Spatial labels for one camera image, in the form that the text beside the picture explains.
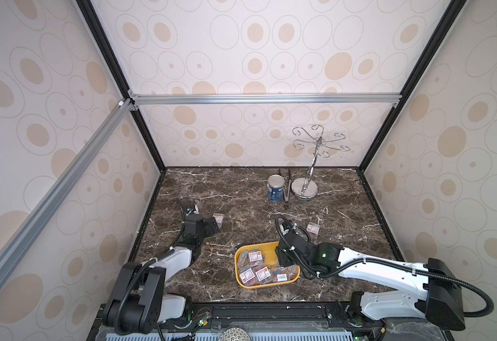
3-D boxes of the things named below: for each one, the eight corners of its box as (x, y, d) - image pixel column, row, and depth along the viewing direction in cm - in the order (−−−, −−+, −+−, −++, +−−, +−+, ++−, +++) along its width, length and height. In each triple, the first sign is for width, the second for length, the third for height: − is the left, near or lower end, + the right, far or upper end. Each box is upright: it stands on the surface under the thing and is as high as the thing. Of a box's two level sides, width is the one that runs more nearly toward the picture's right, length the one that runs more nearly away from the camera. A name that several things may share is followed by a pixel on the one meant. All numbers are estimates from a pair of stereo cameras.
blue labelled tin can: (267, 202, 107) (268, 189, 99) (266, 187, 113) (267, 174, 105) (283, 202, 107) (285, 189, 99) (281, 187, 113) (283, 174, 105)
